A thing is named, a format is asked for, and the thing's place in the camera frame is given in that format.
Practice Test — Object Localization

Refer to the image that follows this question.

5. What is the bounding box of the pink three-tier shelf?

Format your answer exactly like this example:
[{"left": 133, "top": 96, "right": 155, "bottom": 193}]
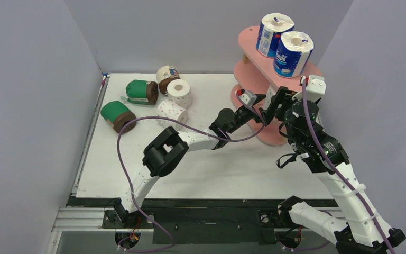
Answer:
[{"left": 232, "top": 26, "right": 323, "bottom": 146}]

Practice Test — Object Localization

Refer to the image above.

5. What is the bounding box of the floral white paper roll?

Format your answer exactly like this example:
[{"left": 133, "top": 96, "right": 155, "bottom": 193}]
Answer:
[{"left": 156, "top": 99, "right": 188, "bottom": 131}]

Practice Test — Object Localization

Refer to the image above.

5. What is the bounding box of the blue paper roll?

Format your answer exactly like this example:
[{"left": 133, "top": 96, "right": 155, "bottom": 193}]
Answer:
[{"left": 256, "top": 13, "right": 294, "bottom": 58}]

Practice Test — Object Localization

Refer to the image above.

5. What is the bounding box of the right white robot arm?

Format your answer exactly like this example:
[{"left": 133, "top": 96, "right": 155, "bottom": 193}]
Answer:
[{"left": 261, "top": 87, "right": 406, "bottom": 253}]

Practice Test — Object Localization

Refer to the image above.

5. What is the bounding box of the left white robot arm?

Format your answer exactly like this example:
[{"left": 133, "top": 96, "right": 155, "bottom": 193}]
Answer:
[{"left": 114, "top": 89, "right": 267, "bottom": 228}]

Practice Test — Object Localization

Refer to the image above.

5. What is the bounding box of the upright floral paper roll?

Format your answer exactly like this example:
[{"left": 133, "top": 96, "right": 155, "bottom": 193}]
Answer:
[{"left": 167, "top": 79, "right": 192, "bottom": 109}]

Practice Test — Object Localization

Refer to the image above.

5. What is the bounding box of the beige brown paper roll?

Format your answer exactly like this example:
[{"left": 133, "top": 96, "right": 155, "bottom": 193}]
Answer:
[{"left": 156, "top": 65, "right": 180, "bottom": 95}]

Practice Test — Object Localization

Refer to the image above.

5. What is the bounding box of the far green brown roll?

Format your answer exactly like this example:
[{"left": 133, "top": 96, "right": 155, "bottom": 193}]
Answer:
[{"left": 121, "top": 79, "right": 159, "bottom": 105}]

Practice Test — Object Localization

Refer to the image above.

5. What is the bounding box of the green brown roll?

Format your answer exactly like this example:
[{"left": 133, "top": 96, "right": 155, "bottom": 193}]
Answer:
[
  {"left": 100, "top": 101, "right": 136, "bottom": 134},
  {"left": 121, "top": 79, "right": 159, "bottom": 105}
]

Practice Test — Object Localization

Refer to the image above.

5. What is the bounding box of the near green brown roll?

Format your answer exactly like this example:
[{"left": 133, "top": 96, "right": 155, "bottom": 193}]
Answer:
[{"left": 100, "top": 101, "right": 136, "bottom": 134}]

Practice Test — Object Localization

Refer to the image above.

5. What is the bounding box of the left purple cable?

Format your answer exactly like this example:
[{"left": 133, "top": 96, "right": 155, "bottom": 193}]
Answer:
[{"left": 116, "top": 91, "right": 267, "bottom": 253}]

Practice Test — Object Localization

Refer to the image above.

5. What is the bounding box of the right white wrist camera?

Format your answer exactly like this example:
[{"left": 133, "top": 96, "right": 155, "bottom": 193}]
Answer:
[{"left": 300, "top": 74, "right": 326, "bottom": 104}]

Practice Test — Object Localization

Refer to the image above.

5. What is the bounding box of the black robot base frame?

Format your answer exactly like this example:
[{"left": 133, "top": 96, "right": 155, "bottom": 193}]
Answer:
[{"left": 66, "top": 198, "right": 347, "bottom": 251}]

